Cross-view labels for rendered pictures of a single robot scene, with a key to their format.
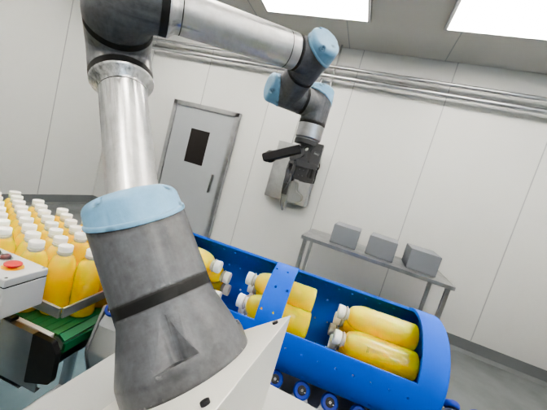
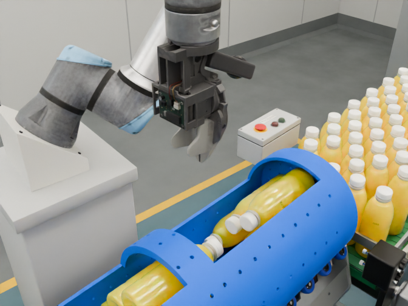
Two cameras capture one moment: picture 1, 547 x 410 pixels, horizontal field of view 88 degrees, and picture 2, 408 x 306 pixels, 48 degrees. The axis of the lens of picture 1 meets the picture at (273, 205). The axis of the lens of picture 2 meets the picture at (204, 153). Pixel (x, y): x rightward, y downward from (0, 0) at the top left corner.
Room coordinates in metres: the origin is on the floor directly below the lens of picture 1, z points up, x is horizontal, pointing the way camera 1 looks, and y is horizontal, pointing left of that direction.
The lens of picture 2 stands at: (1.17, -0.54, 1.82)
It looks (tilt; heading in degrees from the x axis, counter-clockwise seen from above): 34 degrees down; 123
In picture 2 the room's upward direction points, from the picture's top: straight up
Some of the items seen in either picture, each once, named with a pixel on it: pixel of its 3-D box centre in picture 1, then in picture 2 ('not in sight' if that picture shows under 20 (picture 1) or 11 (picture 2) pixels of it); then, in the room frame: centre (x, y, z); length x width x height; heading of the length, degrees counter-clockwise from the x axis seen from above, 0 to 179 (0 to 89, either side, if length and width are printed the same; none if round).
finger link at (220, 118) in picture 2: not in sight; (212, 116); (0.85, -0.03, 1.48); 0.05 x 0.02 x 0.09; 169
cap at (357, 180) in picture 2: not in sight; (357, 181); (0.98, 0.47, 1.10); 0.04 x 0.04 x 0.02
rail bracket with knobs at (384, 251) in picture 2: not in sight; (381, 265); (1.11, 0.37, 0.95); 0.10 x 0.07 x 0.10; 169
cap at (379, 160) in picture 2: not in sight; (379, 162); (1.01, 0.60, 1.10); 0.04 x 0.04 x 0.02
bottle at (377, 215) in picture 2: not in sight; (375, 224); (1.05, 0.46, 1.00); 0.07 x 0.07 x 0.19
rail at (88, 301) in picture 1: (117, 288); (321, 217); (0.92, 0.44, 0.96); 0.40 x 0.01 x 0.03; 169
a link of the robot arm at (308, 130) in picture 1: (309, 133); (194, 23); (0.82, -0.04, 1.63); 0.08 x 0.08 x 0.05
